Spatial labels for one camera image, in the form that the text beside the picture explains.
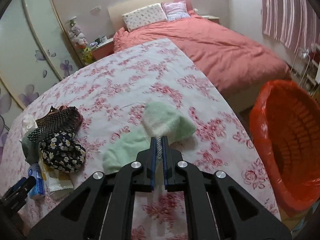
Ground light green fluffy towel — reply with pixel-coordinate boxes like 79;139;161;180
101;101;196;174

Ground blue white tissue packet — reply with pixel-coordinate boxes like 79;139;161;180
28;163;45;200

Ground yellow white snack wrapper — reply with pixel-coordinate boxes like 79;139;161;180
39;157;74;201

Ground grey green sock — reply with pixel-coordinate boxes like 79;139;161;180
21;136;39;165

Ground white tissue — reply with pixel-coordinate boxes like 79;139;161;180
22;114;38;135

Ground black mesh net cloth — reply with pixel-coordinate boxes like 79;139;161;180
27;106;83;143

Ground salmon pink bed duvet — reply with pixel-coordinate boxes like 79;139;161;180
113;14;291;96

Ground orange lined laundry basket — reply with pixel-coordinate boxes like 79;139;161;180
249;80;319;216

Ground pink left nightstand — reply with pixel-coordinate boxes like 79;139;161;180
92;38;114;61

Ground white mug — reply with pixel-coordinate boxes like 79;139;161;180
100;36;107;43

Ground right bedside table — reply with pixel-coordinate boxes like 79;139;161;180
202;15;220;24

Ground white floral pillow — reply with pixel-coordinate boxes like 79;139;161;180
122;3;168;32

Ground pink striped pillow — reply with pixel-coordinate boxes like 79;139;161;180
162;1;190;21

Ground hanging plush toys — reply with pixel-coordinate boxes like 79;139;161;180
68;18;94;66

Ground beige pink headboard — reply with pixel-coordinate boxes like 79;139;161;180
108;0;193;32

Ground floral glass wardrobe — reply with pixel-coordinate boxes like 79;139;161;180
1;0;82;146

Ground pink striped curtain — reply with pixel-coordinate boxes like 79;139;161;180
261;0;319;52

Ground white wire rack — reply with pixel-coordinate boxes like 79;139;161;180
290;43;319;94

